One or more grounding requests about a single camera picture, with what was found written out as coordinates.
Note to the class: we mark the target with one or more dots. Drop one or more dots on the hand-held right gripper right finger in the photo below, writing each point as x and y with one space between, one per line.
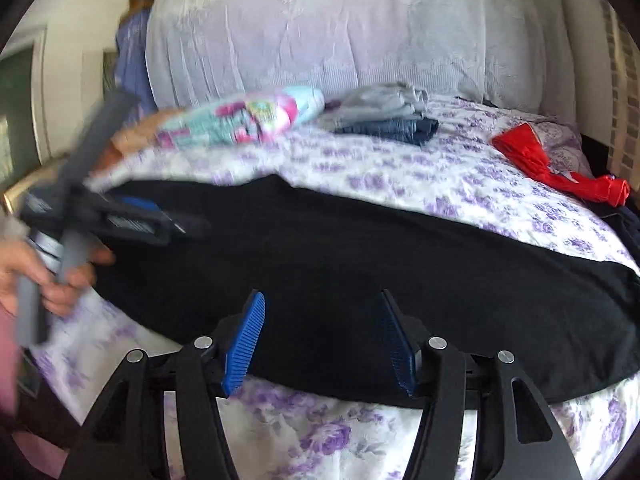
400 347

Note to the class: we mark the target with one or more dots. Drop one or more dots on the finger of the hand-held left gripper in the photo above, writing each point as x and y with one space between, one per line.
160 227
145 205

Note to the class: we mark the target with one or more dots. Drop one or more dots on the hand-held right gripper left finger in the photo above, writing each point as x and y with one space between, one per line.
245 345

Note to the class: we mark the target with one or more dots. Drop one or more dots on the black pants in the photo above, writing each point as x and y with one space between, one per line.
350 270

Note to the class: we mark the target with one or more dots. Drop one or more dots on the person's left forearm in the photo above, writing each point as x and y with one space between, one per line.
7 360

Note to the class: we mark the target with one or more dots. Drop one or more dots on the person's left hand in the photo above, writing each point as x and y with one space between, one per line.
30 280

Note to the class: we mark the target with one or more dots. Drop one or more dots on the orange brown blanket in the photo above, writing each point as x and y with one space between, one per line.
135 135

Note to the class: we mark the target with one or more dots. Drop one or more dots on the folded cyan pink floral quilt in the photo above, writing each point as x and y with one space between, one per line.
240 115

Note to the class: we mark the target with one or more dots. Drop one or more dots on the blue printed cloth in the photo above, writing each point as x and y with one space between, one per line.
135 60

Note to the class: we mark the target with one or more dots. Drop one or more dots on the purple floral bed sheet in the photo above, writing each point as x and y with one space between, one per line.
400 175

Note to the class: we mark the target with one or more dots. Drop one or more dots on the folded blue jeans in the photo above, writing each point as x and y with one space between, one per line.
395 130

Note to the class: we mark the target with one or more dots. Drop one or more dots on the red cloth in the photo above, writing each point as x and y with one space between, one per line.
530 152

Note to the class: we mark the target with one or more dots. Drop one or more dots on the folded grey clothes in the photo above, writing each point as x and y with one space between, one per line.
380 100

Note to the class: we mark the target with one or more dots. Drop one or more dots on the white lace cover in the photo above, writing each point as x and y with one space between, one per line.
325 30

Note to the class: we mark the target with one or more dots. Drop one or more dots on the dark navy cloth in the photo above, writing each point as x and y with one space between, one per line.
627 230

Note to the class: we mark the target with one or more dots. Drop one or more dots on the purple floral pillow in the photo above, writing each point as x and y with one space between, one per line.
565 145

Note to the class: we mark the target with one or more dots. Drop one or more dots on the beige checked curtain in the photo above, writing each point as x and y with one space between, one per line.
622 90

